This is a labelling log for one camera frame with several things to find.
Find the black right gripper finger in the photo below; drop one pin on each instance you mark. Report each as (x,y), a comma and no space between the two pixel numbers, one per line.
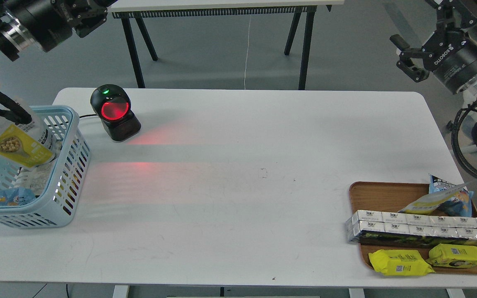
(454,15)
(406,56)

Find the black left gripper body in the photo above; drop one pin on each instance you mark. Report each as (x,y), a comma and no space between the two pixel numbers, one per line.
(44,23)

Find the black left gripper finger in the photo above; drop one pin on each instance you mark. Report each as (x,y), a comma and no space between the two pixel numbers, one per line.
(90,15)

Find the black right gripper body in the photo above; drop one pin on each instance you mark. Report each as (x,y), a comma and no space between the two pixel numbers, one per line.
(452,58)

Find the yellow white nut snack pouch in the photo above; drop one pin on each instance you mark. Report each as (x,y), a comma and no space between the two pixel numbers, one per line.
(28,145)

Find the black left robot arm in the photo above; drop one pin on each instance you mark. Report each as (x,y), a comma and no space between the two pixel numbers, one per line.
(9,108)

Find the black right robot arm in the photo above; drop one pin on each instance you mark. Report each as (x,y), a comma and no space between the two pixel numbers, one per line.
(457,123)

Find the blue snack bag on tray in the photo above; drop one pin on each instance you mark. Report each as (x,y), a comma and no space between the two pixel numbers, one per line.
(457,205)

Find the white snack packet in basket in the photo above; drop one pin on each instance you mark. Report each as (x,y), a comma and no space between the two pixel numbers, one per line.
(36,178)

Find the blue snack packet in basket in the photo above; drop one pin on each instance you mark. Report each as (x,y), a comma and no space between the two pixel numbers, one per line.
(16,196)

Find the light blue plastic basket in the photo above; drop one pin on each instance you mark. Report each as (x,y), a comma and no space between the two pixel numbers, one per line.
(57,205)

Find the yellow snack packet right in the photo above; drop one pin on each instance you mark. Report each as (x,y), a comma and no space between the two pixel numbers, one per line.
(453,256)

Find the yellow snack packet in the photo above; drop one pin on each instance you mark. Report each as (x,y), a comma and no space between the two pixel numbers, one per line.
(453,256)
(400,263)

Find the yellow snack packet left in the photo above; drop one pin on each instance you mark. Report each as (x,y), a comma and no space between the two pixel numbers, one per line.
(400,263)

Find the black barcode scanner red window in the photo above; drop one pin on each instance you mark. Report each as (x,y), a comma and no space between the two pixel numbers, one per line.
(113,106)

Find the background table black legs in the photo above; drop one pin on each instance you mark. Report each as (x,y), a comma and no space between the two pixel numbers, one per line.
(125,10)

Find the brown wooden tray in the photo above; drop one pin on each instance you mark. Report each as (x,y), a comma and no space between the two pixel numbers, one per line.
(390,197)

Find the silver wrapped carton multipack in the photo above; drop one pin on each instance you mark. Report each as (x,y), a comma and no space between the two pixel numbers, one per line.
(382,228)

